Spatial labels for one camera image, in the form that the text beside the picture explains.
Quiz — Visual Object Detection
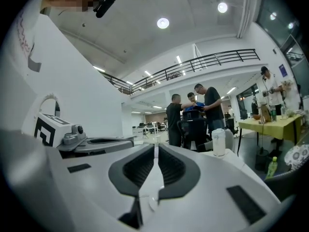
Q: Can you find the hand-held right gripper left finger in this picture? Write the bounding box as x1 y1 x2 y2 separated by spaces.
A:
108 144 155 198

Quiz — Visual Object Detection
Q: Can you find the black mesh office chair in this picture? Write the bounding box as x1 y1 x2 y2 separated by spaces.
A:
177 110 211 152

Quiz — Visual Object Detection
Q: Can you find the wooden stand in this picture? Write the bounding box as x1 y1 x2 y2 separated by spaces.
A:
259 104 272 123

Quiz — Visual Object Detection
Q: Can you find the yellow table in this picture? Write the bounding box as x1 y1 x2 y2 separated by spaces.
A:
238 114 304 155

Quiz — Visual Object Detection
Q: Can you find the black head-worn camera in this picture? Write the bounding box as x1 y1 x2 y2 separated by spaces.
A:
93 0 118 19

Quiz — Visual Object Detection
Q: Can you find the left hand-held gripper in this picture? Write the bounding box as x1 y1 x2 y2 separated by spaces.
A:
21 112 137 152

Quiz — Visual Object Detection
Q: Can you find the white lidded cup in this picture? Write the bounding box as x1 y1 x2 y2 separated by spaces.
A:
211 128 227 158

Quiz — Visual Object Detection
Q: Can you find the person's white printed shirt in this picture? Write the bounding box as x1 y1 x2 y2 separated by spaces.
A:
0 0 49 73

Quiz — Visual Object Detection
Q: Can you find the purple wall poster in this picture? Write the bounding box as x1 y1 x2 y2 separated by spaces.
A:
279 63 289 78

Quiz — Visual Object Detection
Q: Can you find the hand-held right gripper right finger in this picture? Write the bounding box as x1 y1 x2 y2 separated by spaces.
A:
158 145 201 201

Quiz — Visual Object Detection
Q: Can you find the black mesh bin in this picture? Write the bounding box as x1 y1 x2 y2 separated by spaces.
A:
255 148 269 172

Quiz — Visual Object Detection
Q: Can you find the green bottle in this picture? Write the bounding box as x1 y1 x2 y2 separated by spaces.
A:
265 156 279 180

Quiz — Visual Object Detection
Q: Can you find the patterned round wire chair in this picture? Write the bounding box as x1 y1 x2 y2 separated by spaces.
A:
284 144 309 173

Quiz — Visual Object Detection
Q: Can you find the black mezzanine railing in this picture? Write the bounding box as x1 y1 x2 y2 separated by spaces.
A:
100 48 261 96

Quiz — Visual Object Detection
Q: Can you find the white marble square table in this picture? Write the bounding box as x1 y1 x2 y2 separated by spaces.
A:
200 148 247 172

